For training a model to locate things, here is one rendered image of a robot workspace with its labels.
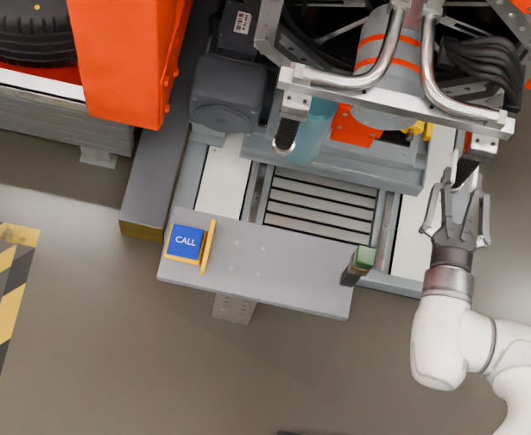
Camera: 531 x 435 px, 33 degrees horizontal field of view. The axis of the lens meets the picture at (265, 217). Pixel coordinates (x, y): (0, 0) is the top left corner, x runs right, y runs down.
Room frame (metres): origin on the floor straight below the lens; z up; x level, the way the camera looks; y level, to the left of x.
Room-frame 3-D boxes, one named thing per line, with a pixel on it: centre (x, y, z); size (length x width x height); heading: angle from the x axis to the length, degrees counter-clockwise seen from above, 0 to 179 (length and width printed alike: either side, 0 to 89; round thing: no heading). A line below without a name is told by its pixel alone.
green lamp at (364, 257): (0.58, -0.22, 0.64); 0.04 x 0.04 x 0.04; 6
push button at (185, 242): (0.54, 0.15, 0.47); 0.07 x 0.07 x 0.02; 6
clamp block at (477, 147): (0.78, -0.32, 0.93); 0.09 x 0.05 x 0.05; 6
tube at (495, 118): (0.85, -0.25, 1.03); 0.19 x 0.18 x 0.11; 6
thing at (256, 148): (1.13, -0.11, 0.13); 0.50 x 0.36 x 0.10; 96
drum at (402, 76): (0.89, -0.14, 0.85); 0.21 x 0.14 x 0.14; 6
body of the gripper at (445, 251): (0.59, -0.34, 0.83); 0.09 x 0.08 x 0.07; 6
